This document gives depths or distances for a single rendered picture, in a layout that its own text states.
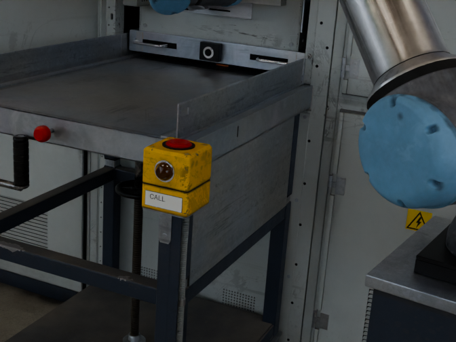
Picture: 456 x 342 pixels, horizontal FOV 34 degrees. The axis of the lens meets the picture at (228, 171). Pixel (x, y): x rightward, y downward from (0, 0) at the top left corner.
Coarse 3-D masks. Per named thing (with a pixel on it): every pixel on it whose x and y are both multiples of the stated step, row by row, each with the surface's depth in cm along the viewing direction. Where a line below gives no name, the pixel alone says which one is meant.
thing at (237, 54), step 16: (144, 32) 214; (144, 48) 215; (160, 48) 213; (176, 48) 210; (192, 48) 208; (224, 48) 204; (240, 48) 202; (256, 48) 200; (272, 48) 199; (240, 64) 204; (256, 64) 202; (272, 64) 200
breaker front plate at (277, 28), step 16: (288, 0) 194; (144, 16) 214; (160, 16) 211; (176, 16) 209; (192, 16) 207; (208, 16) 205; (224, 16) 203; (240, 16) 201; (256, 16) 199; (272, 16) 197; (288, 16) 196; (160, 32) 213; (176, 32) 211; (192, 32) 208; (208, 32) 206; (224, 32) 204; (240, 32) 202; (256, 32) 200; (272, 32) 199; (288, 32) 197; (288, 48) 198
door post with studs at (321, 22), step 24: (312, 0) 188; (336, 0) 185; (312, 24) 189; (312, 48) 191; (312, 72) 192; (312, 120) 195; (312, 144) 197; (312, 168) 199; (312, 192) 201; (312, 216) 203; (288, 336) 215
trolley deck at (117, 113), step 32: (128, 64) 205; (160, 64) 208; (0, 96) 159; (32, 96) 161; (64, 96) 163; (96, 96) 165; (128, 96) 167; (160, 96) 169; (192, 96) 171; (288, 96) 177; (0, 128) 152; (32, 128) 148; (64, 128) 145; (96, 128) 142; (128, 128) 141; (160, 128) 142; (224, 128) 145; (256, 128) 162
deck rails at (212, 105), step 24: (48, 48) 184; (72, 48) 193; (96, 48) 203; (120, 48) 214; (0, 72) 170; (24, 72) 178; (48, 72) 185; (264, 72) 169; (288, 72) 183; (216, 96) 147; (240, 96) 158; (264, 96) 171; (192, 120) 139; (216, 120) 149
